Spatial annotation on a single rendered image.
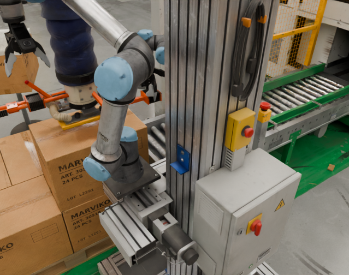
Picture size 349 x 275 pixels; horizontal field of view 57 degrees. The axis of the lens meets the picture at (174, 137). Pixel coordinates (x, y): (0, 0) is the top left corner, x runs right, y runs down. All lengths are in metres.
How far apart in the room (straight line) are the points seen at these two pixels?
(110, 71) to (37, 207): 1.35
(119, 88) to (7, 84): 2.36
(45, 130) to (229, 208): 1.29
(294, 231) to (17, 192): 1.99
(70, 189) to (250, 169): 1.11
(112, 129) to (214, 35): 0.46
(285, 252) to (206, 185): 1.53
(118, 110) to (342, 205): 2.37
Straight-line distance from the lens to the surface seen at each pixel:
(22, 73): 3.18
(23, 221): 2.10
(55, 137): 1.96
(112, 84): 0.97
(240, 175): 1.20
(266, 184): 1.19
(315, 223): 2.84
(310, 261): 2.60
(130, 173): 1.41
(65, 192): 1.97
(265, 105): 2.04
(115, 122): 1.09
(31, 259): 2.26
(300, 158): 3.41
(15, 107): 1.81
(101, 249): 2.50
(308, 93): 3.45
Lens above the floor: 2.03
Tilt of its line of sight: 36 degrees down
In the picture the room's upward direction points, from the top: straight up
